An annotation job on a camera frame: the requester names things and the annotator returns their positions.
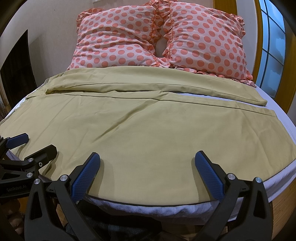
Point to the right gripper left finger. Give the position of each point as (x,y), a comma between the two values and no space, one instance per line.
(52,213)

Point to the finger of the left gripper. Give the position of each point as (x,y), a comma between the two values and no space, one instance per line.
(37,159)
(10,143)

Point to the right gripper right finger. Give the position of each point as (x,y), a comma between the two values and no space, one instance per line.
(243,212)

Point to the khaki pants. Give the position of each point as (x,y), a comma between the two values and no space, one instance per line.
(143,138)

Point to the white bed sheet mattress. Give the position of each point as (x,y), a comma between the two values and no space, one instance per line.
(275,129)

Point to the left polka dot pillow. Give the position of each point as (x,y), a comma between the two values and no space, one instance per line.
(122,36)

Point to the polka dot pillow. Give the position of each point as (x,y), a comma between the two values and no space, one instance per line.
(201,40)
(122,36)

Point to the right polka dot pillow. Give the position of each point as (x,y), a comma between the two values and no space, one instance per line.
(201,40)

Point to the window with wooden frame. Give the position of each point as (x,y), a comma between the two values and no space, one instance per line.
(270,46)

